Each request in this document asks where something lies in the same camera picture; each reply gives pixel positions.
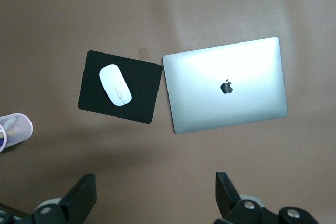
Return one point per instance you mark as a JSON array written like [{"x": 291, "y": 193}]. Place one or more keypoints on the silver laptop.
[{"x": 210, "y": 103}]

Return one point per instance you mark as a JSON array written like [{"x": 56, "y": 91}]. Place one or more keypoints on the white computer mouse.
[{"x": 113, "y": 82}]

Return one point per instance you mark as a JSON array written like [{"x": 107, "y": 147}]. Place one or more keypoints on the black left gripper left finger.
[{"x": 78, "y": 203}]

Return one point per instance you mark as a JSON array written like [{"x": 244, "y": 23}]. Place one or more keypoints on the black mouse pad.
[{"x": 147, "y": 90}]

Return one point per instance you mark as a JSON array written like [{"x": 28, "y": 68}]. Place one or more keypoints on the pink mesh pen cup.
[{"x": 23, "y": 127}]

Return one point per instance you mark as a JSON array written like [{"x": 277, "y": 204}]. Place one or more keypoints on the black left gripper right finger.
[{"x": 228, "y": 200}]

